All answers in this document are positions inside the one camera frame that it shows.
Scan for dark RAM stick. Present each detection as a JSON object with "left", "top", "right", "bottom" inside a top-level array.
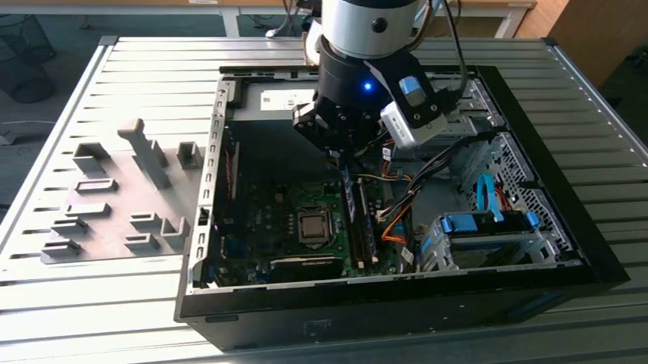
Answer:
[
  {"left": 340, "top": 165, "right": 357, "bottom": 215},
  {"left": 359, "top": 180, "right": 380, "bottom": 265}
]

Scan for black camera bracket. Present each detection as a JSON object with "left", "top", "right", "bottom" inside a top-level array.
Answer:
[{"left": 365, "top": 56, "right": 443, "bottom": 130}]

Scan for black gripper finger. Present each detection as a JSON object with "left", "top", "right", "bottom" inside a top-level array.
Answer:
[
  {"left": 348, "top": 109, "right": 383, "bottom": 168},
  {"left": 291, "top": 102, "right": 349, "bottom": 168}
]

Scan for orange wires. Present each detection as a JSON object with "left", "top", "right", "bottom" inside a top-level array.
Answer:
[{"left": 383, "top": 212, "right": 415, "bottom": 243}]

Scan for white framed desk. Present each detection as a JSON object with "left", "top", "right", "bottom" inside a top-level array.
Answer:
[{"left": 186, "top": 0, "right": 539, "bottom": 39}]

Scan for black mesh waste basket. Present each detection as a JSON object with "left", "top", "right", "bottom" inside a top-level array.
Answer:
[{"left": 0, "top": 14, "right": 57, "bottom": 103}]

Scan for green motherboard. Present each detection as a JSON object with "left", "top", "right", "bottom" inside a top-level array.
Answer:
[{"left": 217, "top": 177, "right": 407, "bottom": 284}]

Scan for blue data cable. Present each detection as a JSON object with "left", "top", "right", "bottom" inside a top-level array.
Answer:
[{"left": 478, "top": 172, "right": 506, "bottom": 224}]

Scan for black cable bundle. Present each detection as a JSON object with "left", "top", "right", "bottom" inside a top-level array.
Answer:
[{"left": 377, "top": 132, "right": 496, "bottom": 224}]

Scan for black RAM slot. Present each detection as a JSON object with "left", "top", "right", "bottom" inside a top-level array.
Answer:
[{"left": 347, "top": 210, "right": 367, "bottom": 268}]

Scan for grey power supply unit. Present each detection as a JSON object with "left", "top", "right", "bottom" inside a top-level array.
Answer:
[{"left": 237, "top": 81, "right": 331, "bottom": 179}]

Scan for grey parts rack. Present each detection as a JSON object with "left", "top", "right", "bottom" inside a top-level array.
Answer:
[{"left": 41, "top": 118, "right": 210, "bottom": 265}]

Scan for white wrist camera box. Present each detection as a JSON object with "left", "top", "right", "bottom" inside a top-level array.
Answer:
[{"left": 379, "top": 101, "right": 450, "bottom": 149}]

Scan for white wire connector bundle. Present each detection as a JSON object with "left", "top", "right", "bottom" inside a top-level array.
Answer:
[{"left": 375, "top": 204, "right": 407, "bottom": 224}]

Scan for black PC case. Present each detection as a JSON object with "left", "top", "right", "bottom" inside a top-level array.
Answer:
[{"left": 174, "top": 64, "right": 633, "bottom": 352}]

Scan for metal drive cage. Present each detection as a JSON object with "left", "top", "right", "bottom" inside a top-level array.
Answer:
[{"left": 395, "top": 77, "right": 508, "bottom": 160}]

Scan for hard disk in blue carrier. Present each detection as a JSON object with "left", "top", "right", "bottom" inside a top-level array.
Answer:
[{"left": 439, "top": 210, "right": 539, "bottom": 243}]

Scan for wooden cabinet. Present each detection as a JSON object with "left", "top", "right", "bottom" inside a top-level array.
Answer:
[{"left": 514, "top": 0, "right": 648, "bottom": 90}]

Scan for metal disk bay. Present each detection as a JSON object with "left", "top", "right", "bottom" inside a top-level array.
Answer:
[{"left": 417, "top": 212, "right": 584, "bottom": 272}]

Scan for silver CPU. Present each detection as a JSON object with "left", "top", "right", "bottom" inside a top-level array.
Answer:
[{"left": 299, "top": 212, "right": 331, "bottom": 238}]

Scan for black graphics card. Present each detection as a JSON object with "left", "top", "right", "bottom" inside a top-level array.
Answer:
[{"left": 270, "top": 254, "right": 345, "bottom": 284}]

